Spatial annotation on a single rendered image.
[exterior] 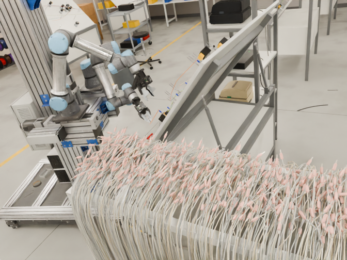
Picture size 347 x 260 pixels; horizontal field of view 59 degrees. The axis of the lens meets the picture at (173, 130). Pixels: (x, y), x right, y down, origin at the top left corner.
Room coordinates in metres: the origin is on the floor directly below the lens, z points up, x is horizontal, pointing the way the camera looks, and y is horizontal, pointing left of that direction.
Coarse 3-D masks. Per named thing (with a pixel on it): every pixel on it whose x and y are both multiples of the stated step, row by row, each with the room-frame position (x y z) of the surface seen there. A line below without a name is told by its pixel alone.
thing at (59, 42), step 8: (56, 32) 2.03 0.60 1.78; (64, 32) 2.08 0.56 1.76; (56, 40) 1.98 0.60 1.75; (64, 40) 1.98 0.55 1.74; (56, 48) 1.97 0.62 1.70; (64, 48) 1.98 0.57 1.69; (56, 56) 1.99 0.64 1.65; (64, 56) 2.00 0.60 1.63; (56, 64) 2.00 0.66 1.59; (64, 64) 2.02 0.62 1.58; (56, 72) 2.00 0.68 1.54; (64, 72) 2.02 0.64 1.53; (56, 80) 2.00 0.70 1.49; (64, 80) 2.02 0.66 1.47; (56, 88) 2.00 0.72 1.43; (64, 88) 2.02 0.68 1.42; (56, 96) 1.99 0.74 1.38; (64, 96) 2.00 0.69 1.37; (56, 104) 1.98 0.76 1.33; (64, 104) 1.98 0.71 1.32
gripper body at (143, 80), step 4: (136, 72) 1.98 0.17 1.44; (140, 72) 1.98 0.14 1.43; (140, 76) 1.99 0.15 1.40; (144, 76) 1.96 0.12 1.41; (148, 76) 1.99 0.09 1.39; (140, 80) 1.96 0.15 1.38; (144, 80) 1.96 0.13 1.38; (148, 80) 1.98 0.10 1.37; (140, 84) 1.97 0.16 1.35; (144, 84) 1.95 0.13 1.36; (148, 84) 1.97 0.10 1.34
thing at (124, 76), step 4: (120, 52) 5.45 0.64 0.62; (124, 68) 5.23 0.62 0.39; (128, 68) 5.27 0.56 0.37; (120, 72) 5.21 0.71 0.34; (124, 72) 5.23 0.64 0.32; (128, 72) 5.26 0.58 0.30; (112, 76) 5.31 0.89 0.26; (116, 76) 5.24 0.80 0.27; (120, 76) 5.22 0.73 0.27; (124, 76) 5.23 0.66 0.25; (128, 76) 5.26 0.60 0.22; (132, 76) 5.33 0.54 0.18; (116, 80) 5.26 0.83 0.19; (120, 80) 5.23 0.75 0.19; (124, 80) 5.23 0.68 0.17; (128, 80) 5.25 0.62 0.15; (132, 80) 5.31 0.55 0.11; (116, 84) 5.28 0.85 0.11; (120, 84) 5.24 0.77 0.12; (132, 84) 5.30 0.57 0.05; (120, 88) 5.25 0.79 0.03
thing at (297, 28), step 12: (312, 0) 4.10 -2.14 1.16; (288, 12) 5.11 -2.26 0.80; (300, 12) 4.97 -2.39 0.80; (312, 12) 4.82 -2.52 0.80; (288, 24) 4.47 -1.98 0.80; (300, 24) 4.35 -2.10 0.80; (312, 24) 4.39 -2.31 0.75; (288, 36) 4.31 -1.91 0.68; (300, 36) 4.22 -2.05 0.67; (312, 36) 4.47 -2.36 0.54; (288, 48) 4.31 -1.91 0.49; (300, 48) 4.21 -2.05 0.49
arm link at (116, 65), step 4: (116, 60) 2.04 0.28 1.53; (120, 60) 2.02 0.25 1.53; (108, 64) 2.05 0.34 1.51; (112, 64) 2.03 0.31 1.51; (116, 64) 2.02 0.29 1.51; (120, 64) 2.01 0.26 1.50; (108, 68) 2.02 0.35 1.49; (112, 68) 2.01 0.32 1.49; (116, 68) 2.01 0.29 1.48; (120, 68) 2.02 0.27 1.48; (112, 72) 2.02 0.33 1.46; (116, 72) 2.03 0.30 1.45
